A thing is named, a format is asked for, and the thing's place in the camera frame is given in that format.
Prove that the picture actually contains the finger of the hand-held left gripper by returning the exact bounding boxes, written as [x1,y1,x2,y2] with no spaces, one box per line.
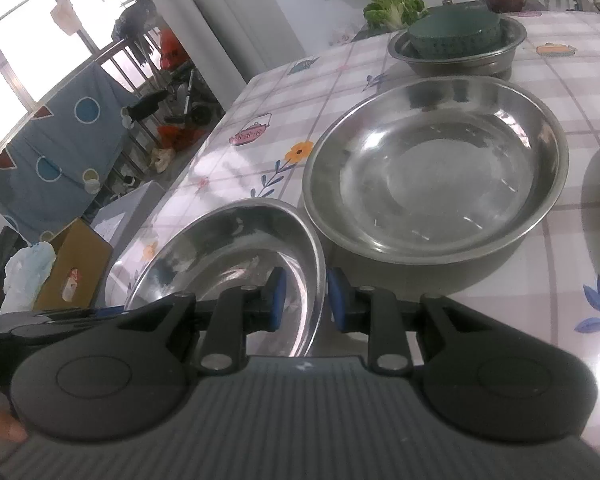
[9,309,146,345]

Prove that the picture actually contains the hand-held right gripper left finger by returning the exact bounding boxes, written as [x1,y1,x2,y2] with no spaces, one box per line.
[117,266,287,374]

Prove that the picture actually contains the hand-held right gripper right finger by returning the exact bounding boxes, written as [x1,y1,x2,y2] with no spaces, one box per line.
[326,267,486,374]

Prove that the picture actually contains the large steel basin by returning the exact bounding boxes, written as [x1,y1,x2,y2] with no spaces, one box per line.
[302,78,570,265]

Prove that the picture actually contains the steel bowl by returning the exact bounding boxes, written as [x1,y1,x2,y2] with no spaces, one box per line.
[402,52,513,79]
[387,14,528,68]

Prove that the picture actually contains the green ceramic bowl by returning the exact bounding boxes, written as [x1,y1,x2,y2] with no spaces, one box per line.
[407,10,503,58]

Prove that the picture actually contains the white crumpled cloth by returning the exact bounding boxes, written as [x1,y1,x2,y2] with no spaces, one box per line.
[2,242,56,313]

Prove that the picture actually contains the brown cardboard box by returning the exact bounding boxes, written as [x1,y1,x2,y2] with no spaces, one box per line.
[32,217,113,311]

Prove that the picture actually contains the grey storage box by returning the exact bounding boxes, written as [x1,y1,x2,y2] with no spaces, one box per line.
[90,180,166,241]

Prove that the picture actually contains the blue patterned hanging sheet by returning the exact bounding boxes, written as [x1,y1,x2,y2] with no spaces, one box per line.
[0,65,131,241]

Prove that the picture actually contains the orange plastic bag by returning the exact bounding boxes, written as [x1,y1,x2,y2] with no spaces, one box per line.
[157,125,201,151]

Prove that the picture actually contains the folded stroller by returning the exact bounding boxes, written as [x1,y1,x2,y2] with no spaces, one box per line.
[165,67,226,128]

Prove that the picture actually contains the checked printed tablecloth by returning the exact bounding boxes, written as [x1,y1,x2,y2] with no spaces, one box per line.
[100,7,600,413]

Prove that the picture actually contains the black cloth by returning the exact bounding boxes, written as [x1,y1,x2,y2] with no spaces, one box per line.
[122,91,168,121]

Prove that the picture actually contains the orange hanging garment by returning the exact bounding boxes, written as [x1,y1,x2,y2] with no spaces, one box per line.
[157,27,191,73]

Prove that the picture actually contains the white curtain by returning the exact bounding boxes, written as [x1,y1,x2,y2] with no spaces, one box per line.
[167,0,306,111]

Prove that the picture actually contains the window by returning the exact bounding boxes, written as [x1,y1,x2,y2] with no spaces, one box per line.
[0,0,146,161]

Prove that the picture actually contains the green leafy cabbage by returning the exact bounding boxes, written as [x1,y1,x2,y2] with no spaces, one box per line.
[364,0,428,31]

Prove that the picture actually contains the dark hanging clothing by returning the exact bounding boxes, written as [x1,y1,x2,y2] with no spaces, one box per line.
[112,2,161,61]

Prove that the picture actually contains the white hanging cloth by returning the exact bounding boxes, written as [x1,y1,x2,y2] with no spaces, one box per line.
[50,0,76,36]

